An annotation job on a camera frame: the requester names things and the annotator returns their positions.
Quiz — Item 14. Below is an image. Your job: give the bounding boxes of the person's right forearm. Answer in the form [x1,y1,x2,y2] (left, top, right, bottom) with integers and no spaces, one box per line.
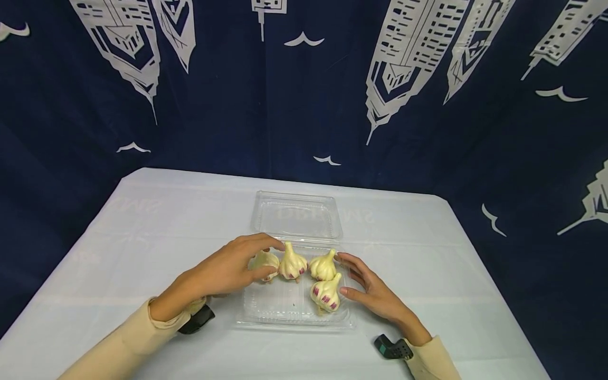
[393,309,462,380]

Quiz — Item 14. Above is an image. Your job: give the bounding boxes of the person's left hand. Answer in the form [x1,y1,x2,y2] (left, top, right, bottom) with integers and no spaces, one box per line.
[182,233,286,298]

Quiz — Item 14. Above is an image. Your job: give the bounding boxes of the clear plastic hinged container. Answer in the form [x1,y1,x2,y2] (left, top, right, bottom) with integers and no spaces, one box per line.
[236,191,356,331]

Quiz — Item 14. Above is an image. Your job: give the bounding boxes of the person's right hand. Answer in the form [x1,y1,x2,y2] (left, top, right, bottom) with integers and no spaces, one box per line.
[334,252,415,326]

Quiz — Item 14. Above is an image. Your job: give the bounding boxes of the person's left forearm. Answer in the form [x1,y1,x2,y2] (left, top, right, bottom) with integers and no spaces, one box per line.
[58,268,207,380]

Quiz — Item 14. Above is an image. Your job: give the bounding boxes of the black wrist band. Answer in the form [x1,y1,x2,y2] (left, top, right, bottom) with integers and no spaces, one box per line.
[177,303,216,335]
[374,334,414,360]

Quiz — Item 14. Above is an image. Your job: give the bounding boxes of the garlic bulb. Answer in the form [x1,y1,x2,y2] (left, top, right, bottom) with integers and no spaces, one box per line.
[309,249,338,282]
[310,272,343,316]
[279,241,309,283]
[250,251,280,283]

